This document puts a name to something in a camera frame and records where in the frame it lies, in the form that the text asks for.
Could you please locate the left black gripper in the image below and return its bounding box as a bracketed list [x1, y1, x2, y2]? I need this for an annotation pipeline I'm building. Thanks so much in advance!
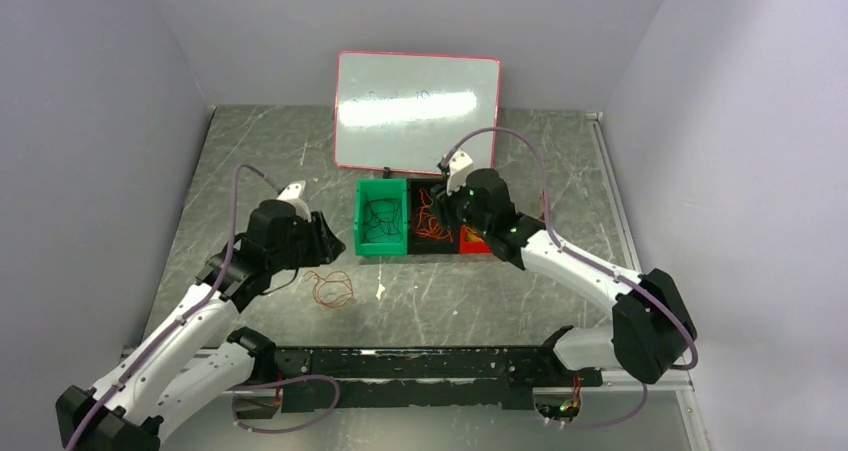
[268, 209, 346, 273]

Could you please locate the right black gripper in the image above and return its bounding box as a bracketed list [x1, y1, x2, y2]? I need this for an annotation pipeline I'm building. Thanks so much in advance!
[429, 172, 491, 236]

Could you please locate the red plastic bin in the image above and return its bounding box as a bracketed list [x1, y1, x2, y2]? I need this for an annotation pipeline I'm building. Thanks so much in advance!
[459, 225, 491, 254]

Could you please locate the black plastic bin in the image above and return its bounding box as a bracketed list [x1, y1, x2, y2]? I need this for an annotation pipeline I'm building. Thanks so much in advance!
[407, 178, 459, 255]

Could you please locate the green plastic bin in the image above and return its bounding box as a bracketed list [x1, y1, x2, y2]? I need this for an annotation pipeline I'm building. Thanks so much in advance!
[353, 178, 409, 257]

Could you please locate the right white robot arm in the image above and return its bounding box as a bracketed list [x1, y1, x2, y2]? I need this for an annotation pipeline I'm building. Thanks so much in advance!
[431, 169, 698, 385]

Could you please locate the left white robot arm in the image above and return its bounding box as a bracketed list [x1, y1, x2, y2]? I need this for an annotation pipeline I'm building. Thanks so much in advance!
[56, 199, 345, 450]

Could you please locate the pink framed whiteboard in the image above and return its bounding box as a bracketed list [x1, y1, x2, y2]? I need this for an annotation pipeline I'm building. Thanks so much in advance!
[333, 50, 502, 174]

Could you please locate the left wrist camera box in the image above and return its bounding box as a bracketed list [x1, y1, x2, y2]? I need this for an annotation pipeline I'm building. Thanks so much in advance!
[277, 180, 311, 221]

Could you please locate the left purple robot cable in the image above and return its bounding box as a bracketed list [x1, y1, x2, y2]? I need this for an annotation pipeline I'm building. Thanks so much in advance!
[62, 164, 342, 451]

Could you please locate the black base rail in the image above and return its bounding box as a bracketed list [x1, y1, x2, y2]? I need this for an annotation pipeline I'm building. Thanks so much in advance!
[247, 345, 602, 413]

